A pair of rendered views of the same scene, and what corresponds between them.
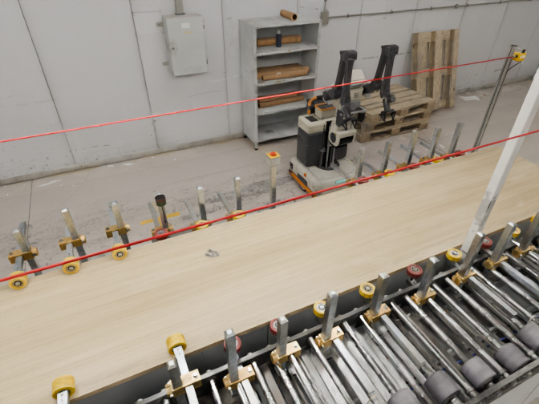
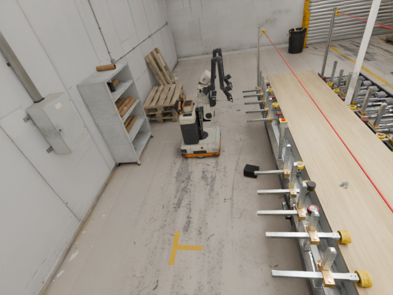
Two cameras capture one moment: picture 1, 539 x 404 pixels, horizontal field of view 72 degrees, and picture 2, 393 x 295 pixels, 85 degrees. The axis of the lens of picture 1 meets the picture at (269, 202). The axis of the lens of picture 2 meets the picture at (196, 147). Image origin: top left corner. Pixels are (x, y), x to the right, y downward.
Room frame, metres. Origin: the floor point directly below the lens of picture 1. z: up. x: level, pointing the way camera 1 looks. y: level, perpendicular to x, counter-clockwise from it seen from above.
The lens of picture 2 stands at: (1.75, 1.89, 2.39)
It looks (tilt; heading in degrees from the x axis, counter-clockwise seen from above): 37 degrees down; 309
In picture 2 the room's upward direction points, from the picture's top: 11 degrees counter-clockwise
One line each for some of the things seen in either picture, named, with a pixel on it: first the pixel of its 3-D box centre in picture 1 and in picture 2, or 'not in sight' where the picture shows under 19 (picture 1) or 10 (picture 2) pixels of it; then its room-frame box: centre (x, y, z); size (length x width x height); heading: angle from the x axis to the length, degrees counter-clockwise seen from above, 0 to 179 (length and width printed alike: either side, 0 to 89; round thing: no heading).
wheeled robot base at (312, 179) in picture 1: (326, 172); (201, 141); (3.62, -0.65, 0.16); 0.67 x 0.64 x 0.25; 25
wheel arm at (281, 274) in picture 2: (69, 236); (316, 275); (1.62, 1.17, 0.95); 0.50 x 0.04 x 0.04; 26
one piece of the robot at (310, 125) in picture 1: (325, 135); (192, 121); (3.70, -0.61, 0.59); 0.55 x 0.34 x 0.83; 115
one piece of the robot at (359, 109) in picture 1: (350, 113); (211, 96); (3.36, -0.77, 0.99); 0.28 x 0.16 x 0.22; 115
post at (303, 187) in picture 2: (164, 224); (300, 204); (1.80, 0.66, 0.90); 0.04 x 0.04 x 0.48; 26
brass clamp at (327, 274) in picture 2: (72, 241); (325, 273); (1.58, 1.14, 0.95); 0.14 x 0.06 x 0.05; 116
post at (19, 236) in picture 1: (32, 261); not in sight; (1.48, 1.34, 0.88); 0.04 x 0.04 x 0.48; 26
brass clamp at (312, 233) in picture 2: (118, 229); (312, 233); (1.69, 0.91, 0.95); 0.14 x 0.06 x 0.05; 116
